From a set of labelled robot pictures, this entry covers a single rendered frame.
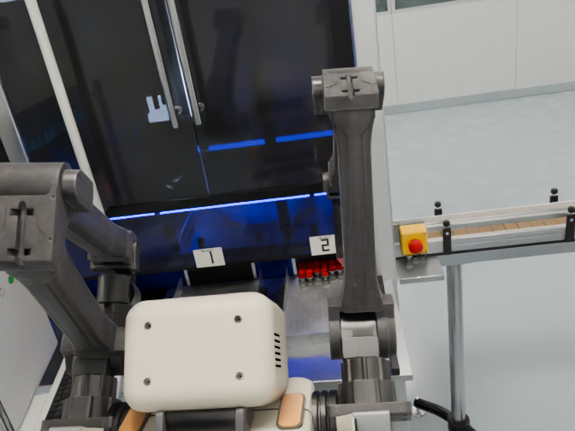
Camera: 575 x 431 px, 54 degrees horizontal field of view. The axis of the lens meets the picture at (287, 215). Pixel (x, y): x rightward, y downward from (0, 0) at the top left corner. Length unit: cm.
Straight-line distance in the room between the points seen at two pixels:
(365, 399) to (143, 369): 31
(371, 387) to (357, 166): 31
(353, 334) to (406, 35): 540
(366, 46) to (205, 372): 93
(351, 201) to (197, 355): 30
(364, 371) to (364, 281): 13
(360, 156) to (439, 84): 551
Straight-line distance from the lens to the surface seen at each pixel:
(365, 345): 87
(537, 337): 293
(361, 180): 82
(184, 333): 78
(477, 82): 640
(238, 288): 176
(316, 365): 142
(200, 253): 167
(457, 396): 221
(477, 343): 287
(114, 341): 96
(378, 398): 84
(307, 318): 157
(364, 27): 144
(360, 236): 84
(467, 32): 627
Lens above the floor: 180
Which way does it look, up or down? 25 degrees down
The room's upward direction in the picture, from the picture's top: 10 degrees counter-clockwise
